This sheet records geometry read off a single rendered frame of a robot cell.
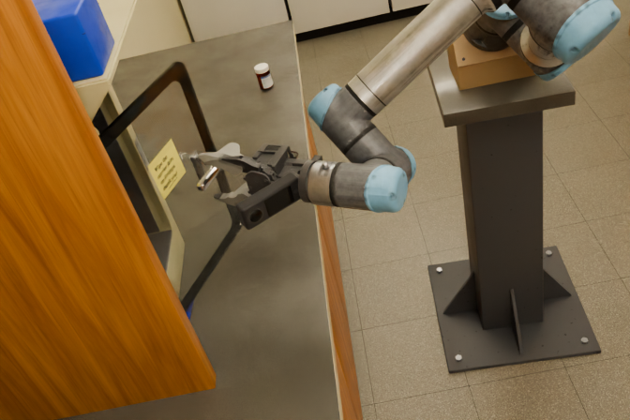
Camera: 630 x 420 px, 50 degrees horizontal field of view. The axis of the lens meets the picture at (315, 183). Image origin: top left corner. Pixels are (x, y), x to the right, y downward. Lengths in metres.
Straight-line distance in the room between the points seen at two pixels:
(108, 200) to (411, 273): 1.80
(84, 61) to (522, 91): 1.14
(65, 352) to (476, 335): 1.53
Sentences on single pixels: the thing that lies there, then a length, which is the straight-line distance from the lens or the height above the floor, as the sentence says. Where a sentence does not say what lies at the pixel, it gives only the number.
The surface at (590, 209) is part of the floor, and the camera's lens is 2.83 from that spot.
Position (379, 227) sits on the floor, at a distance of 2.81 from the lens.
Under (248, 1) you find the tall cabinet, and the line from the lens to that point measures 4.22.
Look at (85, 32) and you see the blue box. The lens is 0.93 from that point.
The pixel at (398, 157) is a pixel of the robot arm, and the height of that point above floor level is 1.19.
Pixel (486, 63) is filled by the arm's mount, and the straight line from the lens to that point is 1.77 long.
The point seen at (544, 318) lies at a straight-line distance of 2.42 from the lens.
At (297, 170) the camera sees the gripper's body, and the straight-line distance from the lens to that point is 1.15.
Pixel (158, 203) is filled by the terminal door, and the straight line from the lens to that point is 1.18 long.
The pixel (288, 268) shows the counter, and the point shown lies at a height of 0.94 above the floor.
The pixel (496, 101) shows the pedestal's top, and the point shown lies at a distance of 1.74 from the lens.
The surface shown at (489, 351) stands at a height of 0.02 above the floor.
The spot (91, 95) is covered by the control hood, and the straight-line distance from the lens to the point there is 0.95.
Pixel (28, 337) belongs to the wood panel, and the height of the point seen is 1.15.
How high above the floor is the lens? 1.88
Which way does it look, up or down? 37 degrees down
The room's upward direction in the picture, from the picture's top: 15 degrees counter-clockwise
